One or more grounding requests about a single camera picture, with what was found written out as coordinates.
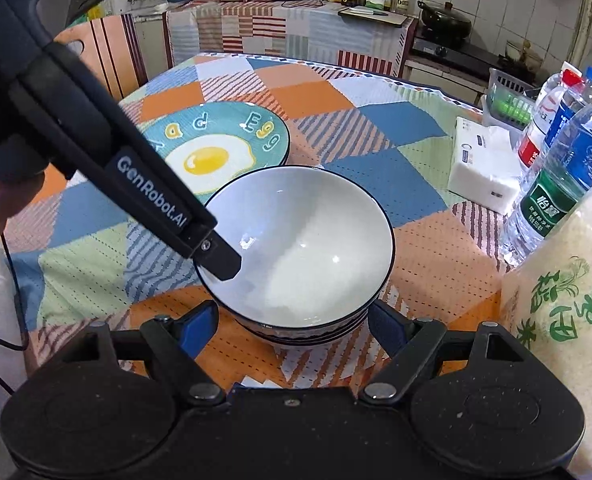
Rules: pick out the clear rice bag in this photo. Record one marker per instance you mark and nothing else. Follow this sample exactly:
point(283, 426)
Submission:
point(576, 360)

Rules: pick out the black gas stove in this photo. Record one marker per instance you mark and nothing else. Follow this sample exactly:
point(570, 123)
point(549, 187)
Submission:
point(471, 57)

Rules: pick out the white plastic basket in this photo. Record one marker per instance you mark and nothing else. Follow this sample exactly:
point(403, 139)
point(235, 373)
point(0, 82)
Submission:
point(511, 105)

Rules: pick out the black wok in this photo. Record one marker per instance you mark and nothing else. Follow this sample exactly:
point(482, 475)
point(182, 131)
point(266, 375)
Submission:
point(443, 20)

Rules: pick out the green label water bottle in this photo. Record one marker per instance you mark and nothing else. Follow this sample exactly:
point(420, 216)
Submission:
point(546, 205)

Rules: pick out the striped patchwork counter cloth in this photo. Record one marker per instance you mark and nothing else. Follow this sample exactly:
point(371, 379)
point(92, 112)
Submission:
point(276, 35)

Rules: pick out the cutting board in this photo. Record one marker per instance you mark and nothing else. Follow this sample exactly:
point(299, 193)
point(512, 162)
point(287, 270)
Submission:
point(373, 17)

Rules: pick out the blue label water bottle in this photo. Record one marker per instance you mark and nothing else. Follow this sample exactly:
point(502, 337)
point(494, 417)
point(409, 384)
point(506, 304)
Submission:
point(561, 120)

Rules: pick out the red label water bottle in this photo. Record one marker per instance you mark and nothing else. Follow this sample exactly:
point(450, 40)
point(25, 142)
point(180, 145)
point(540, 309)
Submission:
point(538, 130)

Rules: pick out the blue fried egg plate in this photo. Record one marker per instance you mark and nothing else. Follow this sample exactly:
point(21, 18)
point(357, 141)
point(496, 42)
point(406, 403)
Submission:
point(211, 160)

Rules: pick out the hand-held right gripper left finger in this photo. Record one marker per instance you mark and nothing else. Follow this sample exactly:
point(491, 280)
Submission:
point(200, 327)

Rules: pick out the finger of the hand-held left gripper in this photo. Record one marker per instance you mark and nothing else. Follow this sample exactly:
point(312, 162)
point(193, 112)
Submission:
point(221, 261)

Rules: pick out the glass lid pot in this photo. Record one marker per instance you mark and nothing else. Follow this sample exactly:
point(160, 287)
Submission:
point(523, 57)

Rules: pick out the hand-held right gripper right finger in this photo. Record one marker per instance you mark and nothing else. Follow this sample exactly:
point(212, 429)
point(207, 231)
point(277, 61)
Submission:
point(387, 327)

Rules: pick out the wooden chair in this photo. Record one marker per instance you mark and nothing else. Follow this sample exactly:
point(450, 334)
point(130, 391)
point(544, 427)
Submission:
point(116, 55)

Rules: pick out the white tissue pack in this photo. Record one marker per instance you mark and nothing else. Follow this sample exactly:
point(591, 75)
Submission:
point(481, 165)

